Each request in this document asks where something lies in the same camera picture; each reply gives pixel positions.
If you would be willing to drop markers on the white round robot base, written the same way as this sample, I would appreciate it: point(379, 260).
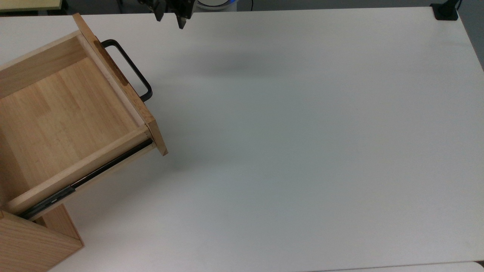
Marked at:
point(216, 3)

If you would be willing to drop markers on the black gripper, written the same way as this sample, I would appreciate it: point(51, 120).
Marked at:
point(177, 3)

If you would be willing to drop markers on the wooden drawer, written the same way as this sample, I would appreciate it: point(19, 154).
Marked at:
point(75, 113)

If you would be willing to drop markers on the yellow-green table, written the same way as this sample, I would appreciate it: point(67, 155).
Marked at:
point(30, 4)

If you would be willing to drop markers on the black table clamp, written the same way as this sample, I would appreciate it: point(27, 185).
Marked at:
point(445, 10)

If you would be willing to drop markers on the black metal drawer slide rail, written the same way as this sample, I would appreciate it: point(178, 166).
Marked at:
point(83, 177)

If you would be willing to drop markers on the wooden cabinet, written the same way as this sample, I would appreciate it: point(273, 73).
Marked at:
point(34, 238)

